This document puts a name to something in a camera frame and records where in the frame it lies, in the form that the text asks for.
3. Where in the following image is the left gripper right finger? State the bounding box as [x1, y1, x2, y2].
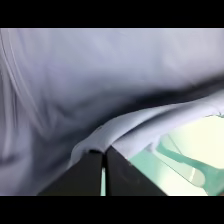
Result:
[105, 145, 168, 197]

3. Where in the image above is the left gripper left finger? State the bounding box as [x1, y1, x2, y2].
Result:
[37, 149, 104, 197]

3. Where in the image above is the pale blue shirt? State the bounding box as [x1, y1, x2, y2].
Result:
[0, 27, 224, 197]

